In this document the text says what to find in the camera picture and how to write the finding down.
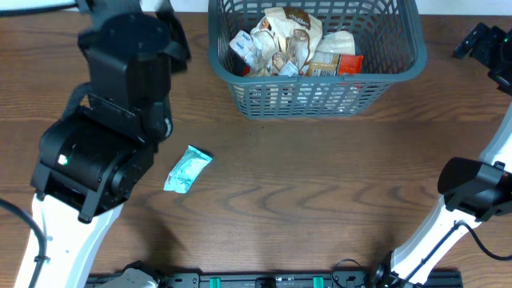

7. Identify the blue tissue packet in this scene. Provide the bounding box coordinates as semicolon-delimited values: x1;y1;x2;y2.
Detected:
229;30;258;75

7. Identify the teal wet wipe packet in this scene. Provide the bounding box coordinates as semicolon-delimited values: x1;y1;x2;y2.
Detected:
163;145;213;194

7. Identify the kraft paper snack bag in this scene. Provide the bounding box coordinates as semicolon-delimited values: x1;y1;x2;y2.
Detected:
316;30;355;55
249;6;322;77

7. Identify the grey plastic mesh basket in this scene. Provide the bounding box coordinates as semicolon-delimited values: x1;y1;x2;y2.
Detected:
208;0;427;119

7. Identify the orange and tan cracker packet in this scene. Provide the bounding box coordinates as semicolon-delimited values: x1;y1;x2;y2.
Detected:
306;52;364;77

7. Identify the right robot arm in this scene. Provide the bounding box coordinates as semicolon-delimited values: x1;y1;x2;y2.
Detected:
367;23;511;287

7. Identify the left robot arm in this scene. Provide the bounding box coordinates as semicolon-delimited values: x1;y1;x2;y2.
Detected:
14;1;190;287

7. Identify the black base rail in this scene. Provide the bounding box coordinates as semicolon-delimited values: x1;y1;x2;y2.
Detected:
86;259;463;288

